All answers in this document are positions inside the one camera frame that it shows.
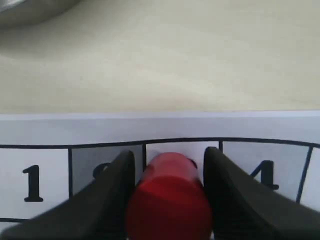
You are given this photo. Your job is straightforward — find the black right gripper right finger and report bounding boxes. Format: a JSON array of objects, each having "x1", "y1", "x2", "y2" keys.
[{"x1": 203, "y1": 147, "x2": 320, "y2": 240}]

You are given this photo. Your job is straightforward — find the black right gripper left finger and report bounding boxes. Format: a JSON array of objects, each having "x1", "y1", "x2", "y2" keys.
[{"x1": 0, "y1": 150, "x2": 136, "y2": 240}]

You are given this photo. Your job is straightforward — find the red cylinder game piece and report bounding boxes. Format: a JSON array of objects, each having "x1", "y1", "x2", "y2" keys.
[{"x1": 126, "y1": 152, "x2": 213, "y2": 240}]

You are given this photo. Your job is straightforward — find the paper number game board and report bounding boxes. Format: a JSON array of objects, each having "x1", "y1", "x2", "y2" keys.
[{"x1": 0, "y1": 111, "x2": 320, "y2": 234}]

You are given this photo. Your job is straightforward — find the round stainless steel bowl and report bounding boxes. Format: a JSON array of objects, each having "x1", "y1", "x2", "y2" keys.
[{"x1": 0, "y1": 0, "x2": 80, "y2": 28}]

